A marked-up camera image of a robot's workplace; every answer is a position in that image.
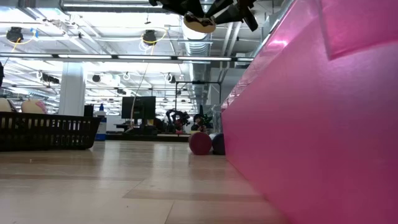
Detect long ceiling light bar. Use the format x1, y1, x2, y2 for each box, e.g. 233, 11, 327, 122
0, 52, 255, 63

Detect pink plastic bin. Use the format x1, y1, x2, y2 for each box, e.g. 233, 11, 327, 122
220, 0, 398, 224

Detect purple round object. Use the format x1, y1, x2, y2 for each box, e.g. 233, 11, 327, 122
211, 133, 226, 156

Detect black background robot arms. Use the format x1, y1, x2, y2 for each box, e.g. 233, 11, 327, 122
165, 108, 191, 134

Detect black metal station frame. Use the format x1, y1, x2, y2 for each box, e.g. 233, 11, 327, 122
174, 80, 223, 134

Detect white square column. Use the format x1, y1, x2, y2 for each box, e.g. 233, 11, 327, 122
58, 62, 86, 117

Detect black slotted plastic basket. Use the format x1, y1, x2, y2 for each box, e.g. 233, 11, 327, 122
0, 111, 103, 152

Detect clear plastic container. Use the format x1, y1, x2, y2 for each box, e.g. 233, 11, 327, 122
212, 104, 223, 134

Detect black computer monitor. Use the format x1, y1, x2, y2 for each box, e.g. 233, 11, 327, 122
121, 96, 157, 120

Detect white bottle with blue cap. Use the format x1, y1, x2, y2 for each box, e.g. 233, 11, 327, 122
94, 103, 108, 142

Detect dark background table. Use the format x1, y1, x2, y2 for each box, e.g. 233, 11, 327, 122
105, 132, 191, 143

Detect person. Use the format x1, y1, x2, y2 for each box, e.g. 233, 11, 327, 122
191, 113, 208, 132

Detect cream toy donut pink icing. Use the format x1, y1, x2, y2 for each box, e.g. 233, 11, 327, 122
21, 98, 49, 114

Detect cream toy donut chocolate icing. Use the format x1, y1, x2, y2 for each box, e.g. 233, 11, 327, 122
182, 12, 217, 34

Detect maroon round object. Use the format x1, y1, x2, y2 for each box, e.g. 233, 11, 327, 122
188, 131, 213, 156

